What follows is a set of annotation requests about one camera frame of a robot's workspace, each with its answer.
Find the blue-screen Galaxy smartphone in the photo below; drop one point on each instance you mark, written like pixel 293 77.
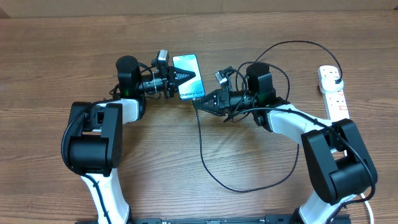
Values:
pixel 193 88

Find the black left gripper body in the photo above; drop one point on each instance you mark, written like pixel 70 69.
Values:
pixel 167 81

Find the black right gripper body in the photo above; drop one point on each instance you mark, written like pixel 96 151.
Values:
pixel 225 100

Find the white charger plug adapter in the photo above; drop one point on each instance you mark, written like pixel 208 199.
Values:
pixel 330 85

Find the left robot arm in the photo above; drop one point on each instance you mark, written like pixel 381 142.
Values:
pixel 92 143

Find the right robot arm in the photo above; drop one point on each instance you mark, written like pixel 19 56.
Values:
pixel 340 168

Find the white power strip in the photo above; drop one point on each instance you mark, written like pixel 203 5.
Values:
pixel 335 103

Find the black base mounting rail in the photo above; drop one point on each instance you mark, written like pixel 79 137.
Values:
pixel 217 221

